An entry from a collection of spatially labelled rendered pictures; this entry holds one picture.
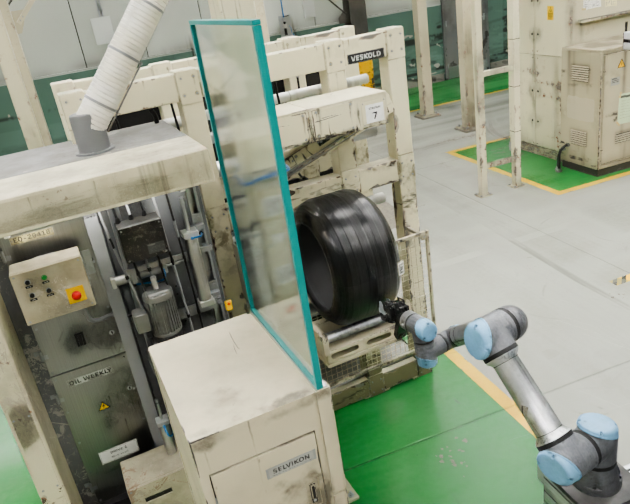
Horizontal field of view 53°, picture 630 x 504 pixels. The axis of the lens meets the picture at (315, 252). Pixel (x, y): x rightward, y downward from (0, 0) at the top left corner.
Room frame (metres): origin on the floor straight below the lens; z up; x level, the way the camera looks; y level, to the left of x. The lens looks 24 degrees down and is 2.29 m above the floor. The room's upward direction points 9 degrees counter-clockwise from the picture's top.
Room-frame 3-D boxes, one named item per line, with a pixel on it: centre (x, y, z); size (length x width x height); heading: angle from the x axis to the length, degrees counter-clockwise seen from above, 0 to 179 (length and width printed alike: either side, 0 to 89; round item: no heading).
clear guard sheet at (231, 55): (1.66, 0.14, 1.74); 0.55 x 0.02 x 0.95; 21
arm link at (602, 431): (1.47, -0.75, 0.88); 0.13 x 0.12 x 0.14; 119
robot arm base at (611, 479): (1.48, -0.76, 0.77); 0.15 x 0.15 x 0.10
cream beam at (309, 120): (2.77, -0.09, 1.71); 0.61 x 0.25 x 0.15; 111
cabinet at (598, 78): (6.31, -3.29, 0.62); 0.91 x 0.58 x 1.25; 106
